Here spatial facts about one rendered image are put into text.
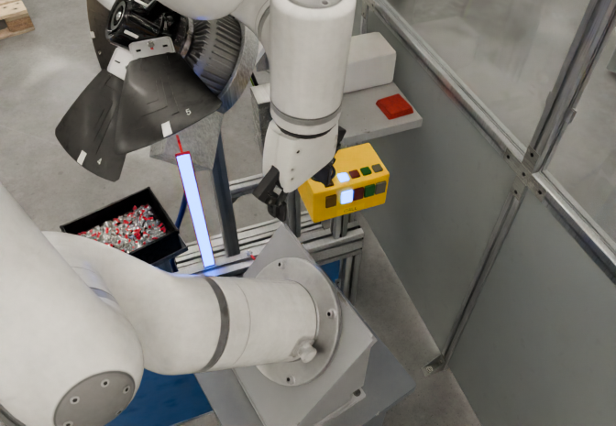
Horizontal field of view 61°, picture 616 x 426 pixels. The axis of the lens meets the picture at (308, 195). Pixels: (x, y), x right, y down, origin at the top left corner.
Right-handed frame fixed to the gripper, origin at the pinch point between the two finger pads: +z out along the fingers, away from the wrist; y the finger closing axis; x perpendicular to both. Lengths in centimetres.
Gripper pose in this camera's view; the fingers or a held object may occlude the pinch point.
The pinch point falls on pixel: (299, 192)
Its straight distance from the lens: 75.0
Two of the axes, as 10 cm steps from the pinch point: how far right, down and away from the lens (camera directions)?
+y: -6.8, 5.6, -4.8
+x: 7.3, 5.6, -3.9
